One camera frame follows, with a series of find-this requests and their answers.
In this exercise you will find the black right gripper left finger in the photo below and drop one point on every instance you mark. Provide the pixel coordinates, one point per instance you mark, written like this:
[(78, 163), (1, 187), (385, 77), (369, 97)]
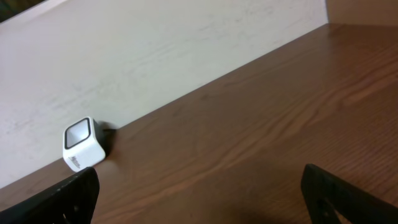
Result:
[(72, 200)]

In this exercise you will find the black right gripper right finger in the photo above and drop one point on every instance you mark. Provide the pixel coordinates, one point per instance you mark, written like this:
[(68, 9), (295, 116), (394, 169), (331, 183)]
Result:
[(327, 195)]

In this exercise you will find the white barcode scanner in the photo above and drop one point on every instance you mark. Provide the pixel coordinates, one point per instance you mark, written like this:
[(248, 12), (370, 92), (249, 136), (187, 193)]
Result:
[(86, 143)]

